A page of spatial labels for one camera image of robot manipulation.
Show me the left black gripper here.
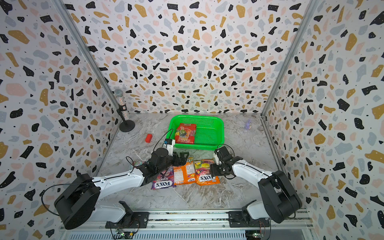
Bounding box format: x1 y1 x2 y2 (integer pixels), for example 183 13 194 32
156 150 190 176

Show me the purple Fox's candy bag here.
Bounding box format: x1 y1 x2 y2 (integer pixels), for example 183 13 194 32
152 167 176 190

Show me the yellow orange Fox's candy bag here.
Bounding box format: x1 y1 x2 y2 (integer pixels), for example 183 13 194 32
194 159 220 186

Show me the teal Fox's candy bag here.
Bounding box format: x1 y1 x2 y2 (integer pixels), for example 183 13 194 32
134 161 145 169

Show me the red candy bag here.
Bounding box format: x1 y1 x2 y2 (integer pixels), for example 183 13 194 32
175 123 197 145

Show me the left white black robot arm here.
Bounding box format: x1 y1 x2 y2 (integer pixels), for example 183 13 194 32
54 148 189 230

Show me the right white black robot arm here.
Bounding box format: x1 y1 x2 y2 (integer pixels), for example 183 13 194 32
210 145 303 228

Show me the small red block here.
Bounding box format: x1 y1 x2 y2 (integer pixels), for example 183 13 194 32
145 134 153 143

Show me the small purple object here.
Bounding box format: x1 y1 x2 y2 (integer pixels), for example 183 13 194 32
245 119 252 130

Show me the black stand with clear tube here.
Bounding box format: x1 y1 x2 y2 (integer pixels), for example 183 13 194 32
114 89 135 133

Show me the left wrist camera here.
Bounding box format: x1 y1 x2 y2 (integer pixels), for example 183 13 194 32
164 139 176 156

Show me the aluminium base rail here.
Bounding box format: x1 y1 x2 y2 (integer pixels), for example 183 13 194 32
59 209 318 240

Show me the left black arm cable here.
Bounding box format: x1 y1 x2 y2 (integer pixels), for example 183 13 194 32
40 182 79 217

